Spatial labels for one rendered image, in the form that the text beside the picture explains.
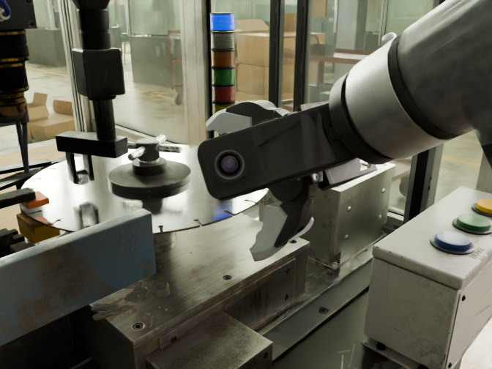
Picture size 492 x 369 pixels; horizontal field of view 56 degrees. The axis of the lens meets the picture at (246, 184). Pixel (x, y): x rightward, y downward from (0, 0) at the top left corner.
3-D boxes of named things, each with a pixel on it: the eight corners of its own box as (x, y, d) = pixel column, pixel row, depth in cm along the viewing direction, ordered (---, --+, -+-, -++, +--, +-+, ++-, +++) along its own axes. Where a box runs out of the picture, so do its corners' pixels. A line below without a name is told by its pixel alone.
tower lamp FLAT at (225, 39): (223, 47, 88) (222, 31, 87) (239, 48, 85) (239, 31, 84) (205, 48, 85) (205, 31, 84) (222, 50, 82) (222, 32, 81)
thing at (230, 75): (223, 80, 90) (223, 65, 89) (240, 83, 87) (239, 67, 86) (206, 83, 87) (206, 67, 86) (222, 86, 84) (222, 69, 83)
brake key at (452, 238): (441, 240, 59) (443, 226, 59) (473, 251, 57) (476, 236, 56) (427, 252, 57) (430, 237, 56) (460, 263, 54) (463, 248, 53)
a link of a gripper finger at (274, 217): (306, 263, 48) (335, 197, 43) (263, 283, 45) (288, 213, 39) (288, 244, 50) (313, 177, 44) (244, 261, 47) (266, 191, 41)
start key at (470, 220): (462, 223, 64) (464, 210, 63) (492, 233, 61) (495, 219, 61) (450, 233, 61) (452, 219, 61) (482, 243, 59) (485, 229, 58)
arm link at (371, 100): (417, 149, 27) (366, 23, 28) (362, 173, 30) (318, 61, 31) (482, 129, 31) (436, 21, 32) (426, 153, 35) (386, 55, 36)
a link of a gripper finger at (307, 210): (297, 254, 42) (327, 179, 37) (284, 259, 41) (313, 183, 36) (266, 221, 45) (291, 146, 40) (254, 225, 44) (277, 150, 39)
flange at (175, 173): (172, 197, 57) (171, 179, 56) (91, 189, 59) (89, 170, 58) (202, 168, 67) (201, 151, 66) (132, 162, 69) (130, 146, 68)
